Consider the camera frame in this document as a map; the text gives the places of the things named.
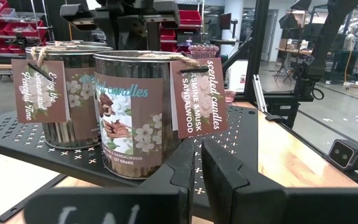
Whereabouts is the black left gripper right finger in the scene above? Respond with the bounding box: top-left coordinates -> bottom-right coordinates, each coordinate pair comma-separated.
200,138 -> 358,224

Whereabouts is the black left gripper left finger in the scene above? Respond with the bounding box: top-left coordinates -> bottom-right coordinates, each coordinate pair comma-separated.
23,138 -> 196,224

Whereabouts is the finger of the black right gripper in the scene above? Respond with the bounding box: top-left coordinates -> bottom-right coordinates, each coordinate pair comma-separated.
96,22 -> 121,50
147,21 -> 162,52

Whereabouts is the pink glass candlestick holder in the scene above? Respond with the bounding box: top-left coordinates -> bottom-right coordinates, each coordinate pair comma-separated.
187,44 -> 220,60

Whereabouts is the silver aluminium bar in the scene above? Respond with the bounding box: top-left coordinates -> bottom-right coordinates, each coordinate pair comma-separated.
252,73 -> 269,113

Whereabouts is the black perforated metal shelf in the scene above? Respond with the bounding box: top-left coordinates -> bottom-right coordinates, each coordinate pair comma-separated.
0,105 -> 259,223

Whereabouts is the small black depth camera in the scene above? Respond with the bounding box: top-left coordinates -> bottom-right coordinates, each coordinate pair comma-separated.
326,139 -> 358,171

